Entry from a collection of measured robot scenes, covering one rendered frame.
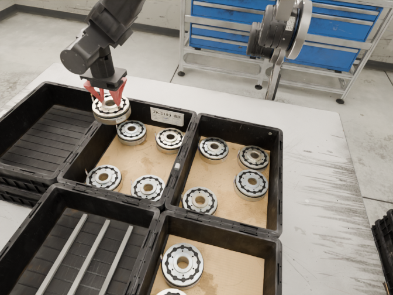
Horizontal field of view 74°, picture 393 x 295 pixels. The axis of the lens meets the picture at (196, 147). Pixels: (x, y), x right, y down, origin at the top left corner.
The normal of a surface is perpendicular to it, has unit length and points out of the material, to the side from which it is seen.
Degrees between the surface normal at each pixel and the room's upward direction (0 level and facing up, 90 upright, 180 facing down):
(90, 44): 42
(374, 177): 0
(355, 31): 90
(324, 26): 90
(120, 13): 94
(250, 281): 0
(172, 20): 90
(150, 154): 0
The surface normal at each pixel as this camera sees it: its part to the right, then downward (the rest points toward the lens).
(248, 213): 0.07, -0.68
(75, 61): -0.22, 0.72
